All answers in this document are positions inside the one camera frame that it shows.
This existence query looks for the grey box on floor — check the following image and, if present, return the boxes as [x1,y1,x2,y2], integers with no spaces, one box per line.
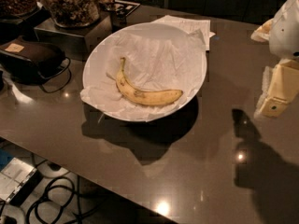
[0,158,42,206]

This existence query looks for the black device with label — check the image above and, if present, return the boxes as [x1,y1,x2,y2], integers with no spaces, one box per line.
[0,36,70,85]

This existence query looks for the black floor cables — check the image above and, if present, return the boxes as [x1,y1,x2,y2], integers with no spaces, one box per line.
[24,159,104,224]

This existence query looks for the small dark tray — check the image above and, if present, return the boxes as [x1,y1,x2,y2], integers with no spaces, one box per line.
[105,0,140,19]

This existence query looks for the white paper sheet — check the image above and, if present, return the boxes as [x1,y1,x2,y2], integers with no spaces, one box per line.
[155,15,215,50]

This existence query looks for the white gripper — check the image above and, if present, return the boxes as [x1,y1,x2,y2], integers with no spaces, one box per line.
[250,0,299,119]

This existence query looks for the white paper liner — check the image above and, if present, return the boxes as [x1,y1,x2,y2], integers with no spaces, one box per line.
[79,28,206,123]

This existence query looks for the glass jar of cereal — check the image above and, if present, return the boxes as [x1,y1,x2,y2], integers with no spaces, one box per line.
[0,0,37,17]

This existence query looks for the glass jar of nuts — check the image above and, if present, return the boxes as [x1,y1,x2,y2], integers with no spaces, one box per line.
[44,0,100,28]

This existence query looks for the metal stand block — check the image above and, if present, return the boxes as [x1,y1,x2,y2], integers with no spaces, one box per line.
[35,12,112,61]

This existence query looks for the yellow banana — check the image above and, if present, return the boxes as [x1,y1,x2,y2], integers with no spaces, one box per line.
[116,57,183,106]

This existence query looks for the black cable on table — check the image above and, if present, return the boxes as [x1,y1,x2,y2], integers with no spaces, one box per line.
[36,57,73,94]

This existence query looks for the white bowl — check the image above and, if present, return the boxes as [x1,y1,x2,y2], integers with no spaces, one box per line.
[81,21,208,123]

